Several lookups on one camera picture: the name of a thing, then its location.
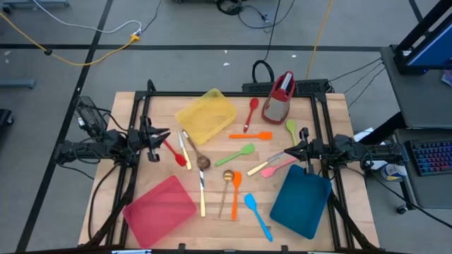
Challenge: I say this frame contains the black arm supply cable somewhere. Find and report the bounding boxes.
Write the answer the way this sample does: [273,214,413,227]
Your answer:
[86,162,121,244]

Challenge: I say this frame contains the yellow plastic bin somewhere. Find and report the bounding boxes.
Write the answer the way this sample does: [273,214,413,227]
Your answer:
[174,87,238,146]

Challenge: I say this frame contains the orange silicone spatula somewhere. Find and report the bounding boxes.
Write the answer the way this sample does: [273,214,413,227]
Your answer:
[228,131,273,141]
[231,171,243,222]

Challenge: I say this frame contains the dark grey keyboard desk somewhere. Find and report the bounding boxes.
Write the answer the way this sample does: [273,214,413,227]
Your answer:
[393,127,452,210]

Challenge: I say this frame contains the blue silicone spatula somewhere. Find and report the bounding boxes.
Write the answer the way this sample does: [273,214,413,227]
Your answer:
[243,193,274,243]

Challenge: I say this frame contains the black wire mesh box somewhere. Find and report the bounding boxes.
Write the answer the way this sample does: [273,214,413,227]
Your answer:
[73,95,109,140]

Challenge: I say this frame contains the black chair base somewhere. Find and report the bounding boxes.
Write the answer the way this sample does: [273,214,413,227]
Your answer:
[0,108,15,128]

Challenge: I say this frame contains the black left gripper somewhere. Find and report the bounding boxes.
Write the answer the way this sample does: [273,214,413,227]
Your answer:
[136,115,172,164]

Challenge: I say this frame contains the backlit computer keyboard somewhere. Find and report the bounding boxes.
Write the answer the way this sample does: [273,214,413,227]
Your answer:
[405,139,452,177]

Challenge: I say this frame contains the gold metal spoon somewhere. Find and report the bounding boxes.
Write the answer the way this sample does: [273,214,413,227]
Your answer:
[218,169,236,219]

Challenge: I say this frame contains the steel box grater red handle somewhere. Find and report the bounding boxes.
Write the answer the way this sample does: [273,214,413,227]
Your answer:
[261,70,297,126]

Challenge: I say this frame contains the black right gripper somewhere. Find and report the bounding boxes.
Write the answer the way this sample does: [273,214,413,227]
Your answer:
[283,127,326,176]

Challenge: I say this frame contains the white power cable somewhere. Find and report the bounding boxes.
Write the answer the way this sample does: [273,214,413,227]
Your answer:
[31,0,143,35]

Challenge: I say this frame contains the black cable with coil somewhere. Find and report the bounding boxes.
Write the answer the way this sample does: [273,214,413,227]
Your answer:
[251,0,283,85]

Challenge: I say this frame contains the black monitor stand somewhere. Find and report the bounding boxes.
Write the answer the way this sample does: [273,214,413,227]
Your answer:
[393,0,452,75]

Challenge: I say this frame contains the knife cream handle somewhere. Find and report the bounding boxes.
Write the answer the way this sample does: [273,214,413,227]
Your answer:
[246,151,285,177]
[176,129,193,171]

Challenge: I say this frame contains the white labelled bottle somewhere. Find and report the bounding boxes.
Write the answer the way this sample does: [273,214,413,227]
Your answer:
[380,162,409,182]

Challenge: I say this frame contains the grey furniture foot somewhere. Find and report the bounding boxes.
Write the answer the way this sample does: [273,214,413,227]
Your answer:
[0,78,37,90]

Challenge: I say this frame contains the black perforated box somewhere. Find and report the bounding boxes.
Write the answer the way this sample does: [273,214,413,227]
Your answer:
[242,78,330,95]

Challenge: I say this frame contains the yellow extension cable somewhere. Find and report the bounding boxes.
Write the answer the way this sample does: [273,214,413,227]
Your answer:
[0,11,141,67]

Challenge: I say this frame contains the green silicone spatula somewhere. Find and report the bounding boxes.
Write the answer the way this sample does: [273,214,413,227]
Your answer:
[214,143,256,168]

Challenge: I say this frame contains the blue plastic bin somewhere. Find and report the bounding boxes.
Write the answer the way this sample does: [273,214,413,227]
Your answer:
[269,164,333,241]

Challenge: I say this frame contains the red silicone spoon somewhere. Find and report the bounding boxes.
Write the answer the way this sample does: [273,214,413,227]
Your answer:
[242,97,260,134]

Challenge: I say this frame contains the light green silicone spoon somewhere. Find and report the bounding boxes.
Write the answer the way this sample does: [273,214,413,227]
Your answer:
[285,119,298,146]

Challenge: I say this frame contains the red silicone spatula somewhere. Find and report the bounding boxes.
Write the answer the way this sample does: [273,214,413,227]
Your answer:
[162,139,188,167]

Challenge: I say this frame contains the black cable bundle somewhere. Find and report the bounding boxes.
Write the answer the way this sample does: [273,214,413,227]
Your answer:
[215,0,273,33]

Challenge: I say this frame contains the pink silicone spatula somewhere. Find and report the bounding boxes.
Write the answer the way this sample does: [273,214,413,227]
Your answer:
[260,157,298,179]

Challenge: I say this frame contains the orange-yellow hanging cable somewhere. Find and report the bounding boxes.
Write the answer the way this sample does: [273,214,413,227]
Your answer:
[304,0,335,80]

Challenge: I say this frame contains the long knife marbled blade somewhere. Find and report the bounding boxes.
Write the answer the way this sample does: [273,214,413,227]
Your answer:
[198,168,207,218]

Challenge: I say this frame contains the grey furniture base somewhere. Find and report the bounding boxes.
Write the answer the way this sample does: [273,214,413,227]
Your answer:
[1,0,71,10]

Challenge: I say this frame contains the dark wooden spoon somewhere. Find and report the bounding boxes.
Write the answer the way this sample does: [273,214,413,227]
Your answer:
[182,129,212,171]

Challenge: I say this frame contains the grey side desk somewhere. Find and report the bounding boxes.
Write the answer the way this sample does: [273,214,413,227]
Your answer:
[379,44,452,130]

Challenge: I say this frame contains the thin black cable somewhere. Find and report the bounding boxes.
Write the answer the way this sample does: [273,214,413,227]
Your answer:
[343,61,385,95]
[327,56,384,83]
[347,66,386,109]
[140,0,164,35]

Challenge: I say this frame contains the long black desk cable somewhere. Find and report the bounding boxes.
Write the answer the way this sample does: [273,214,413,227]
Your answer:
[367,169,452,229]

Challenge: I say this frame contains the pink plastic bin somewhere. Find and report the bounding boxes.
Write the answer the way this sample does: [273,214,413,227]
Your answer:
[122,175,198,250]

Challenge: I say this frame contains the computer monitor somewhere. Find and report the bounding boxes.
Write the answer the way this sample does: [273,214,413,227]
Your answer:
[404,13,452,70]

